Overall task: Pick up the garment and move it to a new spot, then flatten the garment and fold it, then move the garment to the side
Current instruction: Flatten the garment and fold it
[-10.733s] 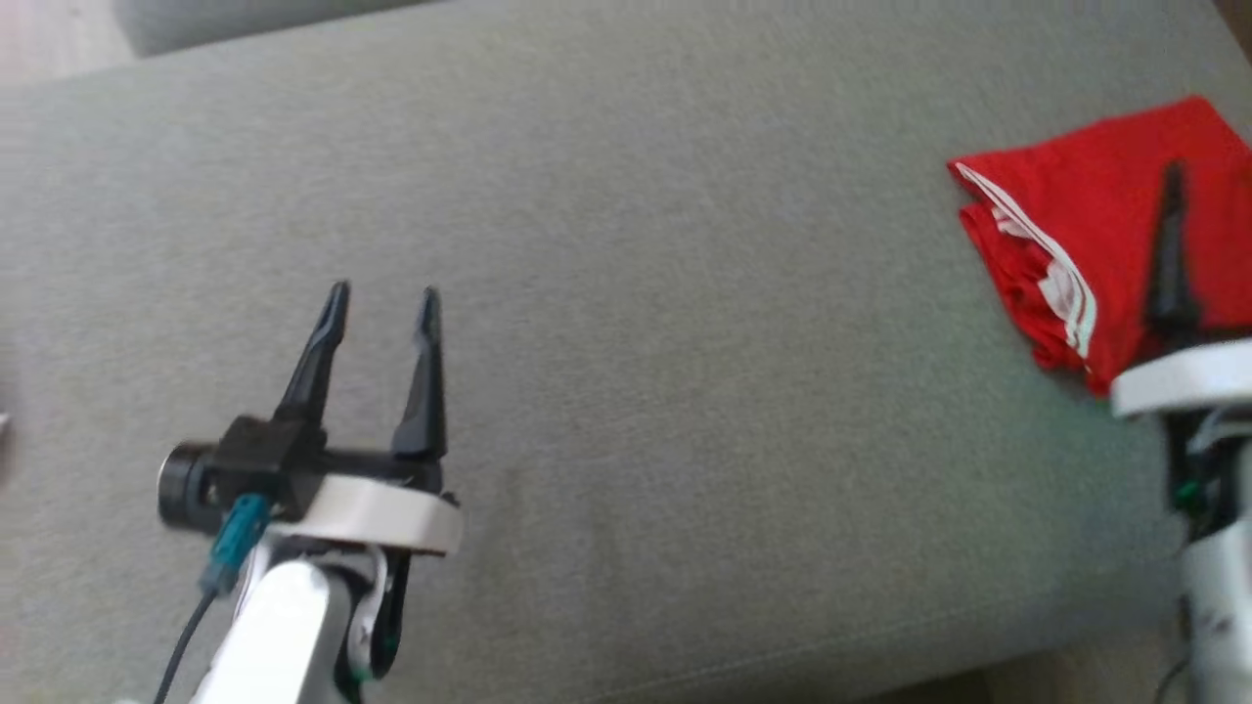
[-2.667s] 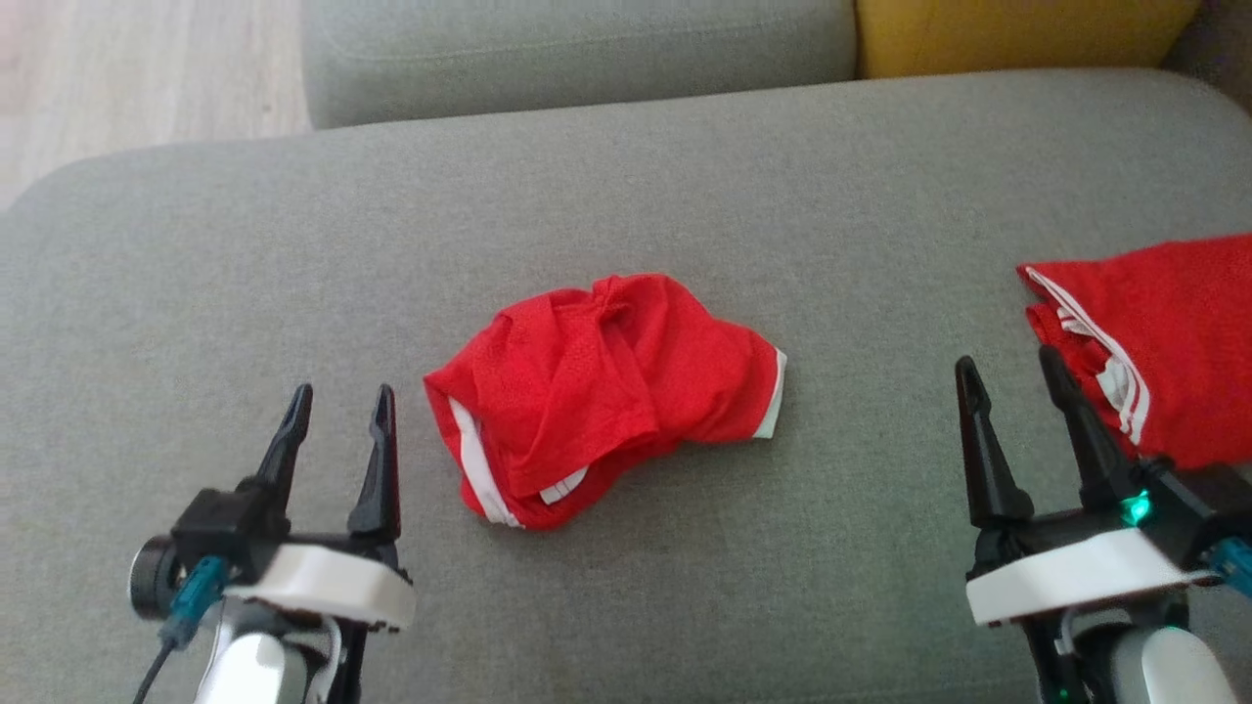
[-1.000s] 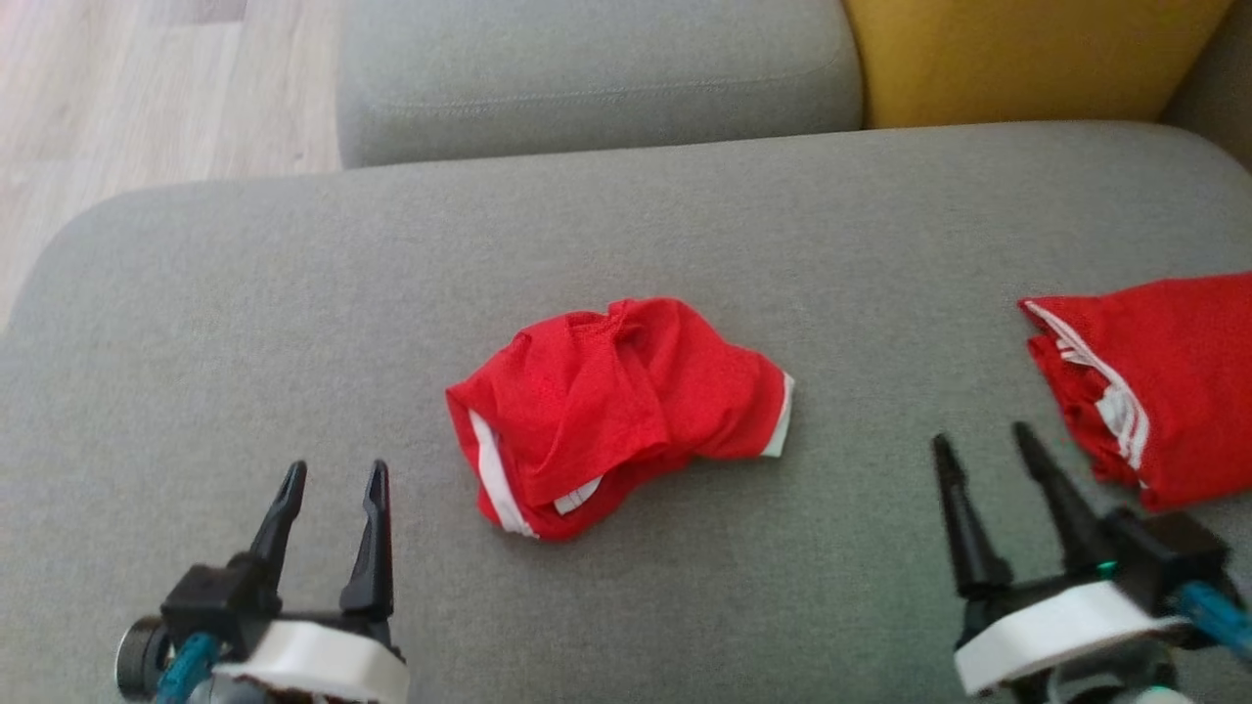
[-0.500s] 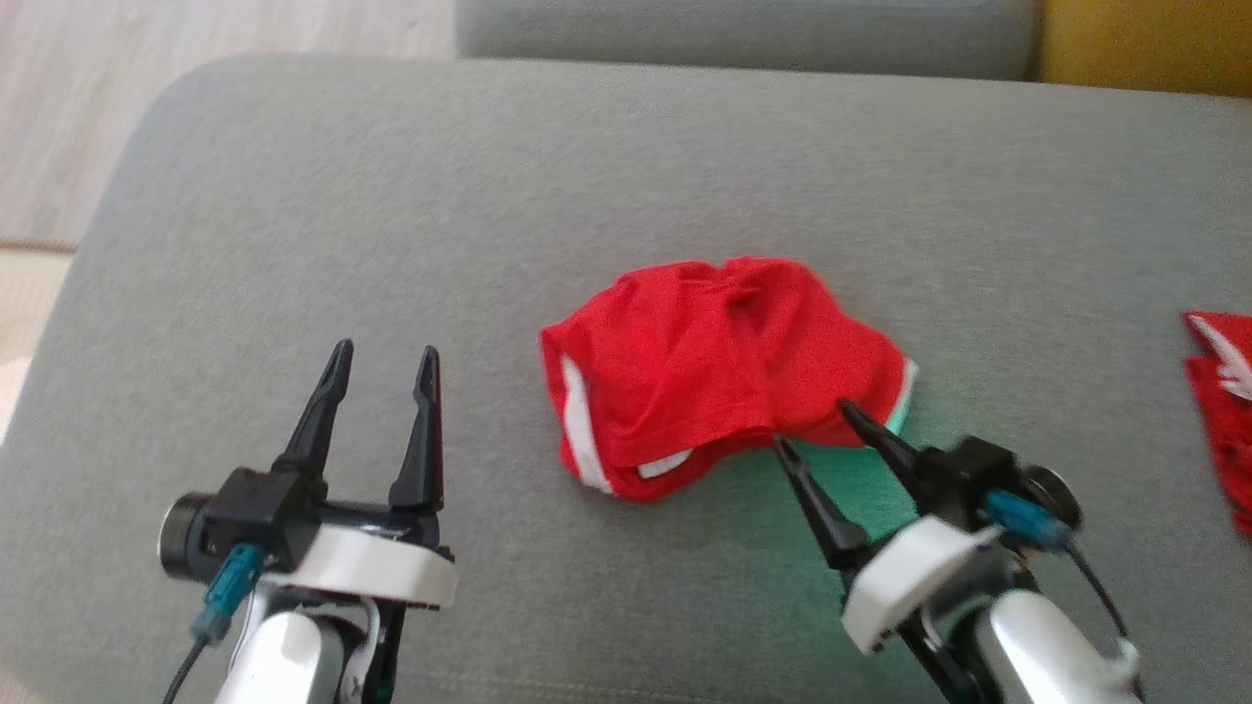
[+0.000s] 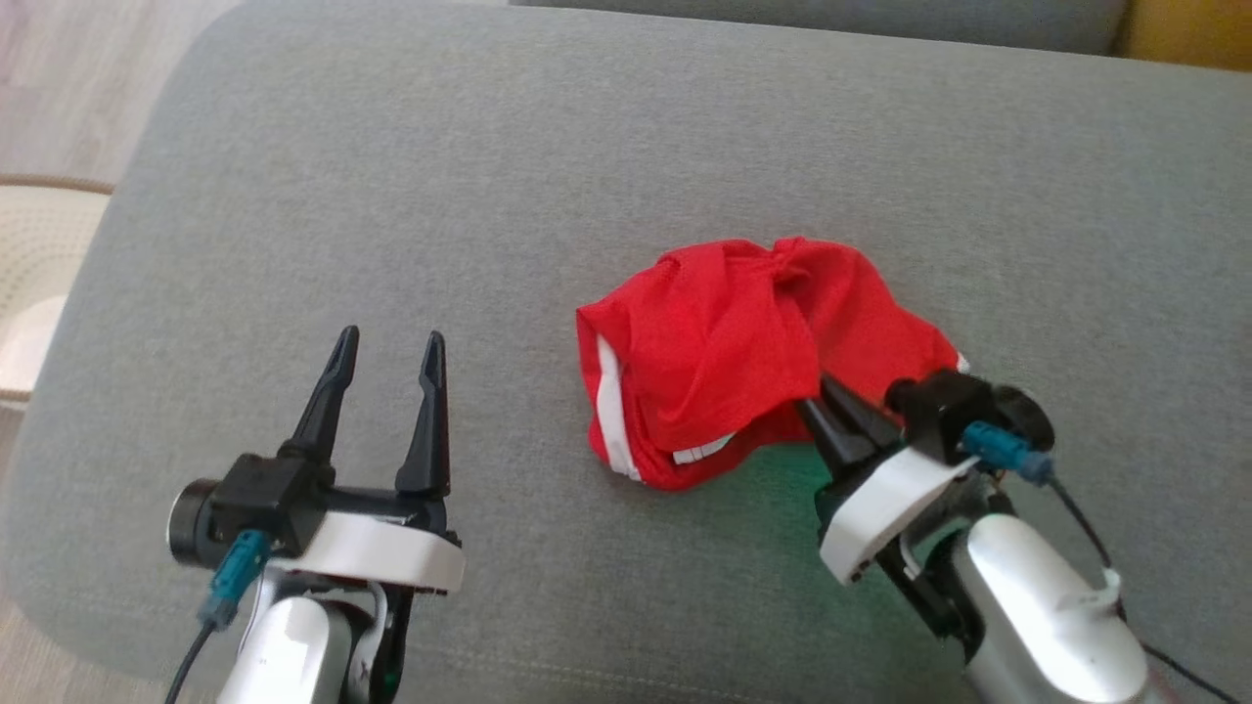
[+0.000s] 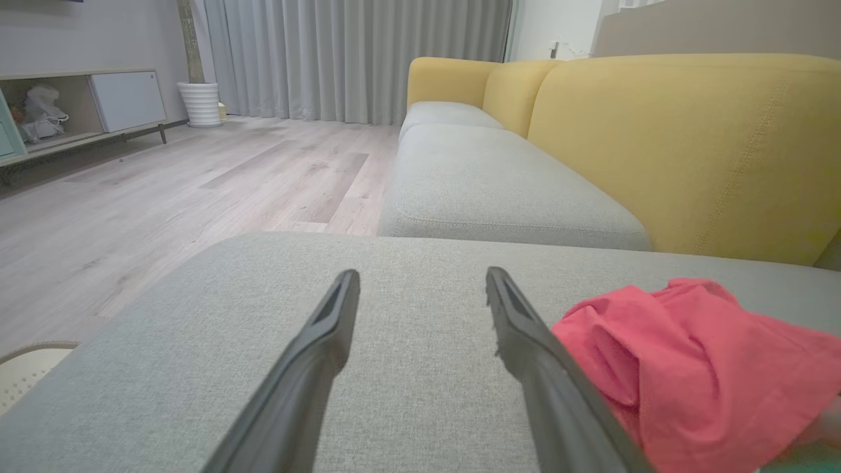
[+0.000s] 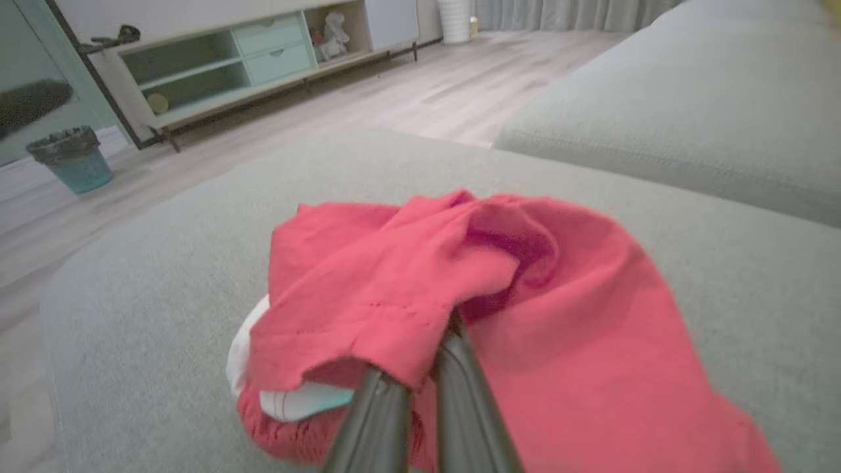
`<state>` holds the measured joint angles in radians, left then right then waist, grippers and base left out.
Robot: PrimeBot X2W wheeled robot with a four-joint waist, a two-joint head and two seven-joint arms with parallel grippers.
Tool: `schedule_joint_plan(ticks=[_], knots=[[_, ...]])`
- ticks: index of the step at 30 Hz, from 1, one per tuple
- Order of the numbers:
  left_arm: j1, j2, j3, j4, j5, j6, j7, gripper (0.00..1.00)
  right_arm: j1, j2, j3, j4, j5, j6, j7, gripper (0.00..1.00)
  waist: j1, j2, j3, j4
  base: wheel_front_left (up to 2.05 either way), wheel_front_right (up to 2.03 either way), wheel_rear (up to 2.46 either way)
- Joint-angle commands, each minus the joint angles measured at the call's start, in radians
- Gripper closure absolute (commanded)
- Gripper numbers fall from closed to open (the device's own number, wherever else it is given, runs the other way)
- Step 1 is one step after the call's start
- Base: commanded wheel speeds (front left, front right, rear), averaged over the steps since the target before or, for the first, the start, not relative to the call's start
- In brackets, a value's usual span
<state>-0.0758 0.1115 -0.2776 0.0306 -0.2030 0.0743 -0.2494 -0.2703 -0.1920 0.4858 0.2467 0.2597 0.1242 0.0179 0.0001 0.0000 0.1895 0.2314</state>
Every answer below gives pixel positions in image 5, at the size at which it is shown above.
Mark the red and white garment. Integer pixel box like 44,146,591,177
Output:
575,236,971,493

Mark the grey and yellow sofa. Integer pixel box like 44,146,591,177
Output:
0,0,1252,704

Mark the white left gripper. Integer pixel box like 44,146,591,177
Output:
266,326,467,595

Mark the beige laundry basket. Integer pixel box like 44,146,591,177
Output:
0,174,116,407

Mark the yellow sofa back cushion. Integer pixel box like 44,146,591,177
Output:
1115,0,1252,71

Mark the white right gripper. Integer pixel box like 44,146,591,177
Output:
797,374,980,587

